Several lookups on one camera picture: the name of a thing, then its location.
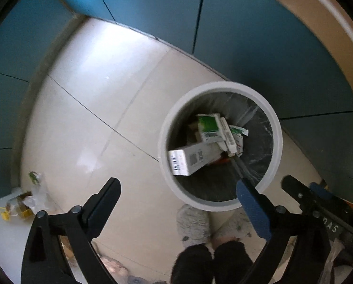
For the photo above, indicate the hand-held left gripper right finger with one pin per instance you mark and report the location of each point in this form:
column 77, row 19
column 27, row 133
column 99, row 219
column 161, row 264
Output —
column 253, row 210

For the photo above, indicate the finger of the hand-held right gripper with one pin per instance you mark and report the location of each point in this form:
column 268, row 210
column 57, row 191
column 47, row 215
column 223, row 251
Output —
column 296, row 188
column 321, row 188

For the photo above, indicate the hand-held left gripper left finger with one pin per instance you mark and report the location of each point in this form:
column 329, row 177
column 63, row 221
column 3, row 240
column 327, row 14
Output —
column 104, row 204

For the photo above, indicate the red wrapper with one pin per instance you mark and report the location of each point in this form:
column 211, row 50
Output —
column 223, row 160

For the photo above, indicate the long white box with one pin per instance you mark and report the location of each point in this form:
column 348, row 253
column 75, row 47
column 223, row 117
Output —
column 200, row 155

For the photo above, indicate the green white medicine box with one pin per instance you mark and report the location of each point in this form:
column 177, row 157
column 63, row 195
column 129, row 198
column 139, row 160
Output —
column 228, row 137
column 209, row 124

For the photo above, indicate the green white sachet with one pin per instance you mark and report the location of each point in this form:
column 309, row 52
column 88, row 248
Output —
column 238, row 130

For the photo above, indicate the white round trash bin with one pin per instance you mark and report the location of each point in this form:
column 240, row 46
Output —
column 220, row 85

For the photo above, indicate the person's right grey slipper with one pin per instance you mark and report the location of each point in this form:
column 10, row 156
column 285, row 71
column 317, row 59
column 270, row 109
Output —
column 235, row 229

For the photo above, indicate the person's grey slipper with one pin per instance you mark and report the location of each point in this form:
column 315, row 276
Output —
column 194, row 227
column 235, row 229

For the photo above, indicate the person's left grey slipper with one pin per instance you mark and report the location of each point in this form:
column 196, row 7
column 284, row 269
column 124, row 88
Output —
column 194, row 227

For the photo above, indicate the clear plastic bag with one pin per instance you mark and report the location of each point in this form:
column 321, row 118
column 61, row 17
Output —
column 41, row 192

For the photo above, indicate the plastic bag with goods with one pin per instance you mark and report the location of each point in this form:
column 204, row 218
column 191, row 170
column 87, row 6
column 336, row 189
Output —
column 117, row 269

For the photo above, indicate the person's dark fleece pants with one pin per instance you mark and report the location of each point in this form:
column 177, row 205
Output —
column 194, row 263

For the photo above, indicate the blue base cabinet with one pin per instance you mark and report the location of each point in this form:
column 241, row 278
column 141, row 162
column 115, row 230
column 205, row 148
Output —
column 152, row 3

